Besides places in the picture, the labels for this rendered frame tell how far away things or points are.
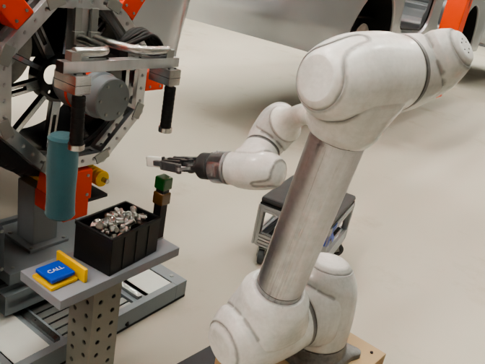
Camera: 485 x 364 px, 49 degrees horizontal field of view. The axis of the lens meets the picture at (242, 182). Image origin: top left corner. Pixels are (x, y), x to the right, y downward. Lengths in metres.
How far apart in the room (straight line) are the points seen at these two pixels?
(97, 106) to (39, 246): 0.66
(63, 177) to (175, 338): 0.75
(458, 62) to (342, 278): 0.56
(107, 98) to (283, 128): 0.53
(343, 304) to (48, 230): 1.17
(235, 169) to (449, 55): 0.63
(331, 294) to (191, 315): 0.97
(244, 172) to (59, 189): 0.57
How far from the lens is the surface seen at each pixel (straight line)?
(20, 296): 1.93
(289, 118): 1.38
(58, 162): 1.59
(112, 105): 1.61
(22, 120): 1.76
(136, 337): 2.00
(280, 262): 1.04
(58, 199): 1.64
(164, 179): 1.57
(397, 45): 0.87
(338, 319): 1.28
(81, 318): 1.61
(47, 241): 2.05
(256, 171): 1.33
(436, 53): 0.95
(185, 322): 2.09
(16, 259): 1.98
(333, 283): 1.24
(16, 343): 1.86
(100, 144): 1.90
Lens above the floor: 1.28
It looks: 22 degrees down
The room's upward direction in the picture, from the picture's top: 11 degrees clockwise
